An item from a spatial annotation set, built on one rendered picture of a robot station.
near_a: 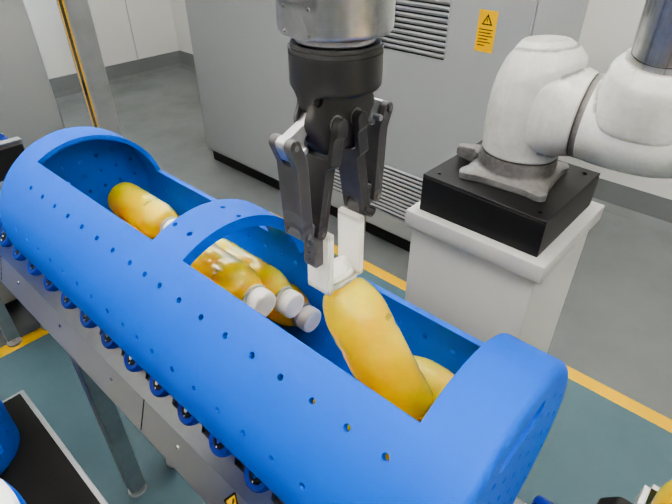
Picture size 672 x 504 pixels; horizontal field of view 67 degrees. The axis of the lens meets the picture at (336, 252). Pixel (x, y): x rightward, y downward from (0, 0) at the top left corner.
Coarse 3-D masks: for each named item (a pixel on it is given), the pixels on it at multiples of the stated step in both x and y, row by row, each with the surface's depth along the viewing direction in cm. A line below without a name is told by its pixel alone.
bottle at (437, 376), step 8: (416, 360) 60; (424, 360) 60; (432, 360) 61; (424, 368) 58; (432, 368) 58; (440, 368) 59; (424, 376) 58; (432, 376) 57; (440, 376) 57; (448, 376) 58; (432, 384) 57; (440, 384) 57; (440, 392) 56; (424, 416) 57
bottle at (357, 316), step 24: (336, 288) 51; (360, 288) 51; (336, 312) 51; (360, 312) 50; (384, 312) 52; (336, 336) 52; (360, 336) 50; (384, 336) 51; (360, 360) 51; (384, 360) 51; (408, 360) 52; (384, 384) 51; (408, 384) 52; (408, 408) 52
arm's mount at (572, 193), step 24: (480, 144) 121; (456, 168) 110; (576, 168) 111; (432, 192) 108; (456, 192) 104; (480, 192) 102; (504, 192) 102; (552, 192) 102; (576, 192) 103; (456, 216) 107; (480, 216) 103; (504, 216) 99; (528, 216) 95; (552, 216) 95; (576, 216) 109; (504, 240) 101; (528, 240) 98; (552, 240) 102
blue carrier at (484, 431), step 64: (64, 192) 76; (192, 192) 95; (64, 256) 73; (128, 256) 65; (192, 256) 62; (128, 320) 64; (192, 320) 57; (256, 320) 53; (320, 320) 81; (192, 384) 57; (256, 384) 51; (320, 384) 47; (448, 384) 44; (512, 384) 43; (256, 448) 51; (320, 448) 46; (384, 448) 43; (448, 448) 41; (512, 448) 45
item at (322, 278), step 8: (328, 232) 47; (328, 240) 47; (328, 248) 47; (328, 256) 48; (328, 264) 48; (312, 272) 51; (320, 272) 50; (328, 272) 49; (312, 280) 51; (320, 280) 50; (328, 280) 49; (320, 288) 51; (328, 288) 50
